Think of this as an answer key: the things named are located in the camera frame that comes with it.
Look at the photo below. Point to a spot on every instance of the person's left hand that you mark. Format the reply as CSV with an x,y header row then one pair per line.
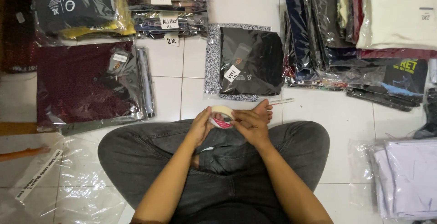
x,y
199,128

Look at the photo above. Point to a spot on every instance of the person's right hand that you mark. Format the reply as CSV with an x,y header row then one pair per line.
x,y
252,128

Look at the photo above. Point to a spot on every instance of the person's right fingers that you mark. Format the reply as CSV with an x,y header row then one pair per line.
x,y
240,118

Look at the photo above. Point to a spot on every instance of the beige masking tape roll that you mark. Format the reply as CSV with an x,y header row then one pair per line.
x,y
222,112

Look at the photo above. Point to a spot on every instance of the person's bare foot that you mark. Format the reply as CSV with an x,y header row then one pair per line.
x,y
263,109

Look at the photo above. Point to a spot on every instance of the clear white pen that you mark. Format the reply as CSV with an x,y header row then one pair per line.
x,y
282,101

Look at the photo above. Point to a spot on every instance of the white paper vest label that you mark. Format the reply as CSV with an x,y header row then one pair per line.
x,y
232,73

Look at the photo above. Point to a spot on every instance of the black bagged vest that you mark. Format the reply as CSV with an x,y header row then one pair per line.
x,y
254,60

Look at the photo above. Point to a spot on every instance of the black white patterned bagged garment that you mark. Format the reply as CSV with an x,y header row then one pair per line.
x,y
213,60

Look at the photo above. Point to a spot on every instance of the small white paper label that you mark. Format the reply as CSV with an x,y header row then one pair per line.
x,y
171,40

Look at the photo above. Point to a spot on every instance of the person's grey jeans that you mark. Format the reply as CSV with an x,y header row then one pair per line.
x,y
136,149

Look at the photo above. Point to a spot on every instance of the heap of dark bagged garments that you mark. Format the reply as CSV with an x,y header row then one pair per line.
x,y
317,32

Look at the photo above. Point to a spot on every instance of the medium white paper label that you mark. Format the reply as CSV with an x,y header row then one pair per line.
x,y
169,22

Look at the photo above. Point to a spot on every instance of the stack of plaid bagged shirts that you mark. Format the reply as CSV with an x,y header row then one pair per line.
x,y
170,10

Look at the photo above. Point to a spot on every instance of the yellow bagged garment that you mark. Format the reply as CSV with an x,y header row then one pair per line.
x,y
119,27

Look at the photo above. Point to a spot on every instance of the maroon patterned bagged shirt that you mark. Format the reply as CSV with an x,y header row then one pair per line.
x,y
82,84

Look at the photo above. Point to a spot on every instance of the black shirt yellow blue print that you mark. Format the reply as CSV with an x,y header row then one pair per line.
x,y
406,77

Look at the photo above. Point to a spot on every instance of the empty clear plastic bags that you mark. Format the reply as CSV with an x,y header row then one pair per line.
x,y
75,183

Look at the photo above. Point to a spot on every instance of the stack of white bagged garments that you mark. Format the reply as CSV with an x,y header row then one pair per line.
x,y
409,179

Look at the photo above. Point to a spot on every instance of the dark grey cloth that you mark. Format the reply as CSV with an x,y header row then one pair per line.
x,y
428,114

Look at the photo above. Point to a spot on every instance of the cream white bagged shirt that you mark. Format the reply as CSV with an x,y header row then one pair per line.
x,y
396,12

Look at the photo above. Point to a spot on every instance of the black bagged shirt white print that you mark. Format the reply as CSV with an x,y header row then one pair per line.
x,y
75,3

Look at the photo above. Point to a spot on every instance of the white paper strip label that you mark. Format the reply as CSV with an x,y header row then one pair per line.
x,y
39,174

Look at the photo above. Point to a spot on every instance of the orange stick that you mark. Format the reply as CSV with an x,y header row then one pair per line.
x,y
24,153

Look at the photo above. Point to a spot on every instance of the dark red patterned garment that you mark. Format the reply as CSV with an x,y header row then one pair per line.
x,y
17,36

